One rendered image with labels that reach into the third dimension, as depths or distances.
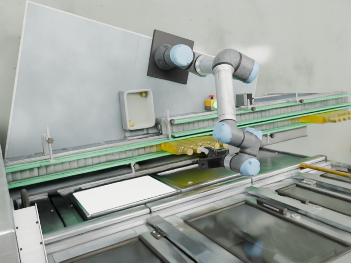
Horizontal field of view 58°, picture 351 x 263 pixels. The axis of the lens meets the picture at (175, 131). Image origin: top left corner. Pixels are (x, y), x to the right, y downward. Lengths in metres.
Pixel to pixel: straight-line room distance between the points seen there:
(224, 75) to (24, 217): 0.92
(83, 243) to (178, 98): 1.16
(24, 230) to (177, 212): 0.62
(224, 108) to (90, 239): 0.71
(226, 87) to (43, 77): 0.95
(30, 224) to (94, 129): 0.96
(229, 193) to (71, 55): 1.09
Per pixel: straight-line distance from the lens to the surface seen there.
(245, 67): 1.51
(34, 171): 1.70
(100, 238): 1.26
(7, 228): 0.44
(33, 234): 1.00
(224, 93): 1.34
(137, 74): 1.94
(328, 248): 1.15
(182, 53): 1.81
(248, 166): 1.30
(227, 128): 1.24
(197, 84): 2.14
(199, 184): 1.53
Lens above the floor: 2.53
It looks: 60 degrees down
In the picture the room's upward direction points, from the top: 101 degrees clockwise
